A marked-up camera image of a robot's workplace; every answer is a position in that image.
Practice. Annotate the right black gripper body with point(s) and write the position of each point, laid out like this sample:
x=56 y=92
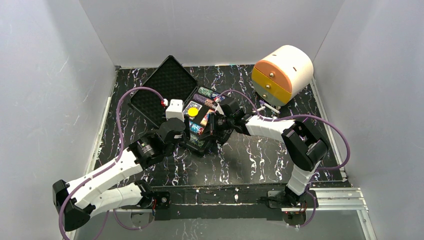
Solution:
x=212 y=122

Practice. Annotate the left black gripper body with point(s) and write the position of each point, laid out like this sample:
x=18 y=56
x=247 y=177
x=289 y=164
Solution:
x=185 y=133

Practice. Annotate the red playing card deck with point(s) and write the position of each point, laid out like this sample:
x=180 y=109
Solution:
x=205 y=119

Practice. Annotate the yellow dealer button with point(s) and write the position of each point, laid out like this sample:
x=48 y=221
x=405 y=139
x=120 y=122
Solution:
x=192 y=112

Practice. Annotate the blue playing card deck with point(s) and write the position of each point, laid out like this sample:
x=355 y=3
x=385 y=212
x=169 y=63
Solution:
x=192 y=104

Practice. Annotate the purple poker chip stack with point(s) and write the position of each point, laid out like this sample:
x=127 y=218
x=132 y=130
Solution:
x=200 y=99

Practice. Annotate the black poker set case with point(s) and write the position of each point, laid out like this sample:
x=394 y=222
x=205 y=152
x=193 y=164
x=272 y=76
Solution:
x=172 y=81

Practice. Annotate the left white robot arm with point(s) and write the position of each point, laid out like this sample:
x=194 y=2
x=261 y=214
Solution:
x=78 y=200

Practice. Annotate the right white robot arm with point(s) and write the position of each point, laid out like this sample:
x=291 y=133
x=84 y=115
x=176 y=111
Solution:
x=305 y=144

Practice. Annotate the white purple marker pen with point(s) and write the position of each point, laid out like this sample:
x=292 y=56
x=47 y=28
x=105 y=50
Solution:
x=269 y=106

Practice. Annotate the round pastel drawer box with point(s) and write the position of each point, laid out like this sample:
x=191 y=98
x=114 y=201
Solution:
x=281 y=75

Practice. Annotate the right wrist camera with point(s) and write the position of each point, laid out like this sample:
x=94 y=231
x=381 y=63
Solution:
x=218 y=110

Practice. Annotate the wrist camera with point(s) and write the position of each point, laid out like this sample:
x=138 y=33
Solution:
x=218 y=110
x=175 y=110

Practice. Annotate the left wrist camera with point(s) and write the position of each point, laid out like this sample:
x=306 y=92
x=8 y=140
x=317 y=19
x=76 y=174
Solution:
x=175 y=110

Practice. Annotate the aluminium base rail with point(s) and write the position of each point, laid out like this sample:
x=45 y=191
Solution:
x=239 y=212

